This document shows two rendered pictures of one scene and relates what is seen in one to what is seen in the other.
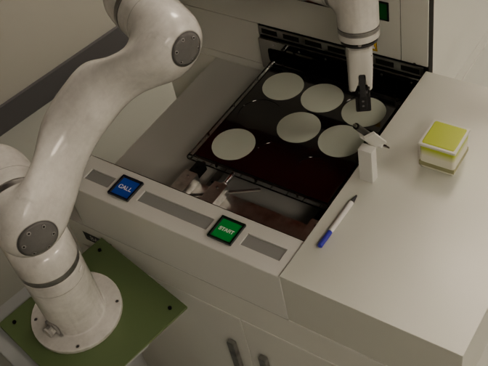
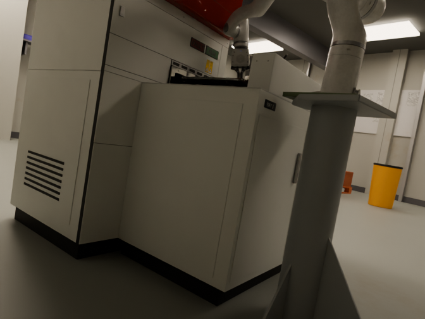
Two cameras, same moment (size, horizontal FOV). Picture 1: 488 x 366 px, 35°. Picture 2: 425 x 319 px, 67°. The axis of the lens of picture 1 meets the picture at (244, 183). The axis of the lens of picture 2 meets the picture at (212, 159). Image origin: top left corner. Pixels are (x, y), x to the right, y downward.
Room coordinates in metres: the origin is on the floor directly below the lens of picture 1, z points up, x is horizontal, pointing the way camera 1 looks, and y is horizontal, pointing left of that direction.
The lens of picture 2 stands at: (1.53, 1.54, 0.62)
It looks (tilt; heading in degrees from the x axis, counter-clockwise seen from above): 4 degrees down; 263
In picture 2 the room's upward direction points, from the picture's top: 10 degrees clockwise
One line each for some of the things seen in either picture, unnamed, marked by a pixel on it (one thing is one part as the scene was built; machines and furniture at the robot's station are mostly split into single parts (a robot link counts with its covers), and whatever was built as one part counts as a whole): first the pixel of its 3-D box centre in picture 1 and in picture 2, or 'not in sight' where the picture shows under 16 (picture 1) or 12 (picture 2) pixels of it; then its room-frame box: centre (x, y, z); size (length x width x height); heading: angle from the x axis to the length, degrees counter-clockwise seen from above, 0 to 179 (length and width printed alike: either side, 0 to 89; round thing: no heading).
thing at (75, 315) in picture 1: (63, 287); (341, 75); (0.98, 0.39, 0.92); 0.19 x 0.19 x 0.18
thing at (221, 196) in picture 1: (211, 199); not in sight; (1.15, 0.08, 0.89); 0.08 x 0.03 x 0.03; 137
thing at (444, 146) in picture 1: (444, 148); not in sight; (1.04, -0.39, 1.00); 0.07 x 0.07 x 0.07; 47
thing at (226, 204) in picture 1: (243, 220); not in sight; (1.09, 0.02, 0.87); 0.36 x 0.08 x 0.03; 47
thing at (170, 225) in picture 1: (183, 232); (290, 88); (1.08, 0.15, 0.89); 0.55 x 0.09 x 0.14; 47
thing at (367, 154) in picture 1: (371, 149); not in sight; (1.05, -0.25, 1.03); 0.06 x 0.04 x 0.13; 137
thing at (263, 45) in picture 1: (338, 71); (197, 85); (1.46, -0.28, 0.89); 0.44 x 0.02 x 0.10; 47
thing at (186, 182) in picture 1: (182, 187); not in sight; (1.20, 0.13, 0.89); 0.08 x 0.03 x 0.03; 137
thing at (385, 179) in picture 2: not in sight; (384, 185); (-1.88, -3.34, 0.34); 0.43 x 0.43 x 0.68
